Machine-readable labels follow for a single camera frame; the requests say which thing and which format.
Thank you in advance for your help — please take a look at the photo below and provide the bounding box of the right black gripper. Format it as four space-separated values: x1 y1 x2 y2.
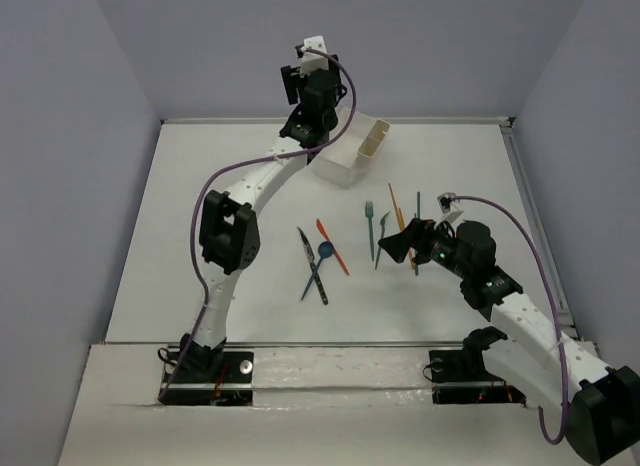
376 216 471 280

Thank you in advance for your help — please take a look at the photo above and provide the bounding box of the long orange chopstick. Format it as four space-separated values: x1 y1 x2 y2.
388 182 414 271

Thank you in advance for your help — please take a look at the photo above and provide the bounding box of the teal plastic knife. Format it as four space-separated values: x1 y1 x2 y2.
374 211 390 270

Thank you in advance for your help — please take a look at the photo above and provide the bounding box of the teal plastic fork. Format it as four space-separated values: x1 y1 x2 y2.
364 200 375 260

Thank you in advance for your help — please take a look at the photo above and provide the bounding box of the long teal chopstick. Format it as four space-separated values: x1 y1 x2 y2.
414 191 421 277

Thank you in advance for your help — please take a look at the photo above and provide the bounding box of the blue spoon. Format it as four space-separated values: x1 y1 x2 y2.
301 241 335 300

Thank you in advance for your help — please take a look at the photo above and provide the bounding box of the orange plastic knife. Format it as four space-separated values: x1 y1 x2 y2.
315 218 350 276

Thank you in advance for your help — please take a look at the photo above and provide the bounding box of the white utensil caddy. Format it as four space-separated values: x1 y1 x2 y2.
311 112 391 189

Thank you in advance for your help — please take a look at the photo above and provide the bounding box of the black handled steel knife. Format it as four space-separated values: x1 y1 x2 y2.
297 227 329 305

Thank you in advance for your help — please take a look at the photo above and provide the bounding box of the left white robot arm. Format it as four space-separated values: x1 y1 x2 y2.
169 55 355 382

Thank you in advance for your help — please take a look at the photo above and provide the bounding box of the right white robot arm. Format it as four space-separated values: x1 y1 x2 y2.
379 219 639 465

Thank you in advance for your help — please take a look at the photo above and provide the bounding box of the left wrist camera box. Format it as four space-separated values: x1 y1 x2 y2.
295 35 329 77

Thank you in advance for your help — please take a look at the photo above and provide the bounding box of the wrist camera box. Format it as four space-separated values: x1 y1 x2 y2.
436 192 463 226
295 35 329 77

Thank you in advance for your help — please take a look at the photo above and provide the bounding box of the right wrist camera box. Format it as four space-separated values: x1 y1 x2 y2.
436 192 463 226

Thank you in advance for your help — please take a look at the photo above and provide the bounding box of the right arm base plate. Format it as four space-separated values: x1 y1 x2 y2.
422 350 526 406

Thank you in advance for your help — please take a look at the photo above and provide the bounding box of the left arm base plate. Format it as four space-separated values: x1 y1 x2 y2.
158 348 254 407

